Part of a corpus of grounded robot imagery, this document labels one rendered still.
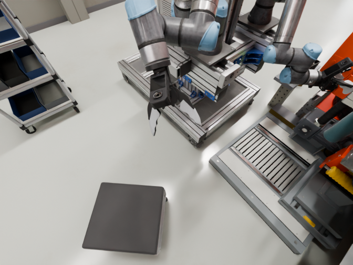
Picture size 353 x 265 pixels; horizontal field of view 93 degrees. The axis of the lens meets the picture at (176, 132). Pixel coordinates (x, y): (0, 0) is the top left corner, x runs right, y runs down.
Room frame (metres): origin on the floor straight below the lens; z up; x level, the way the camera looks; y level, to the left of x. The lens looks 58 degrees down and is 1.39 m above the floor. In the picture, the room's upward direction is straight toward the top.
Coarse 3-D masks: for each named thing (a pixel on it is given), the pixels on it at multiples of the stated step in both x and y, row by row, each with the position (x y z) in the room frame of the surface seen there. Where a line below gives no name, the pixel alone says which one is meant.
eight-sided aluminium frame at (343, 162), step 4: (352, 148) 0.39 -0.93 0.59; (348, 152) 0.37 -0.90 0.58; (352, 152) 0.35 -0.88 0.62; (348, 156) 0.34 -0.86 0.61; (352, 156) 0.33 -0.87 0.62; (344, 160) 0.31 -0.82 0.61; (348, 160) 0.30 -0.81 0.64; (352, 160) 0.29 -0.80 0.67; (344, 164) 0.29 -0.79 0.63; (348, 164) 0.27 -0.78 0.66; (352, 164) 0.26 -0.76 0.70; (348, 168) 0.26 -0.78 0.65; (352, 168) 0.23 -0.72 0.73
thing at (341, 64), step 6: (342, 60) 0.68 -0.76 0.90; (348, 60) 0.67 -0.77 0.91; (330, 66) 0.69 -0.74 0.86; (336, 66) 0.67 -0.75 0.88; (342, 66) 0.66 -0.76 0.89; (348, 66) 0.65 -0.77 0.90; (324, 72) 0.68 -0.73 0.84; (330, 72) 0.66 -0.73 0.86; (336, 72) 0.65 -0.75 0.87; (324, 78) 0.65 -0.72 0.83
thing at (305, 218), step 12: (312, 168) 0.44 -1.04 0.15; (300, 180) 0.34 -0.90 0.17; (288, 192) 0.26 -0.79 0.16; (288, 204) 0.18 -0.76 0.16; (300, 216) 0.11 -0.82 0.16; (312, 216) 0.11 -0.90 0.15; (312, 228) 0.04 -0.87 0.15; (324, 228) 0.04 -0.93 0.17; (324, 240) -0.03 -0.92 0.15; (336, 240) -0.03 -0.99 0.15
